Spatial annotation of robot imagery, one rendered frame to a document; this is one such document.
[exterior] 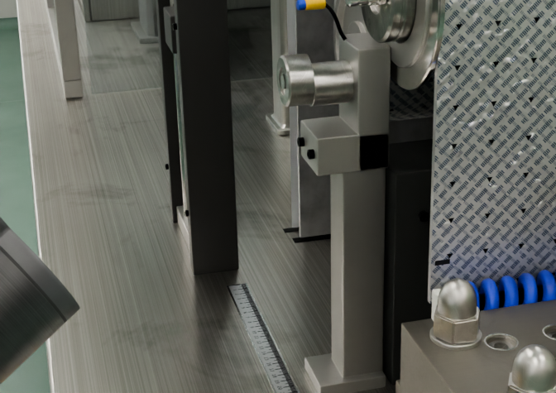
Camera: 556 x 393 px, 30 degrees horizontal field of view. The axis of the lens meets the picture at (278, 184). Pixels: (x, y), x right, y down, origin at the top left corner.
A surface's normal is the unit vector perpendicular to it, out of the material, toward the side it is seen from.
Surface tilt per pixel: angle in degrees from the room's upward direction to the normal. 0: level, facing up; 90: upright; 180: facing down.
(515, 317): 0
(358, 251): 90
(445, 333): 90
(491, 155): 90
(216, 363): 0
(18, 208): 0
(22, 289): 80
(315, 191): 90
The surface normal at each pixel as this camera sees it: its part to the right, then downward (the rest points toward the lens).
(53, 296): 0.64, 0.37
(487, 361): -0.03, -0.93
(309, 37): 0.25, 0.36
